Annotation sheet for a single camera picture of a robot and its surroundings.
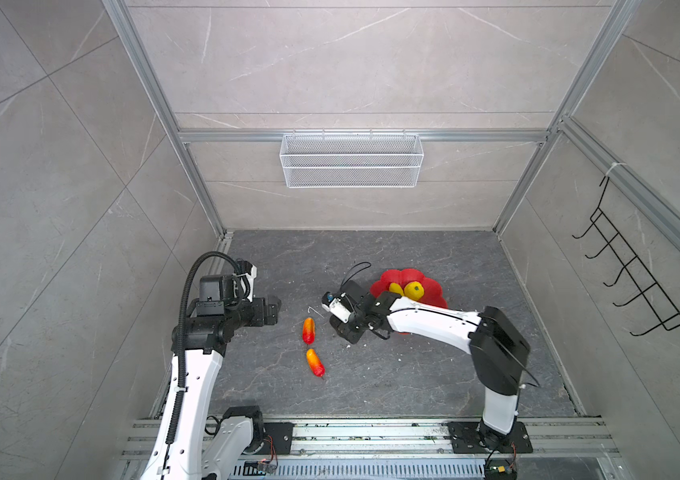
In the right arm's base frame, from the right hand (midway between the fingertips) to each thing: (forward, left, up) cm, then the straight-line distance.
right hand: (343, 324), depth 88 cm
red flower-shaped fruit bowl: (+10, -29, -1) cm, 31 cm away
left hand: (0, +21, +18) cm, 27 cm away
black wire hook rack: (-10, -69, +25) cm, 74 cm away
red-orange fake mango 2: (-11, +8, -3) cm, 14 cm away
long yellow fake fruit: (+13, -18, -1) cm, 22 cm away
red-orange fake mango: (-1, +10, -2) cm, 11 cm away
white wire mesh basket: (+49, -4, +25) cm, 55 cm away
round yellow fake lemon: (+11, -23, 0) cm, 26 cm away
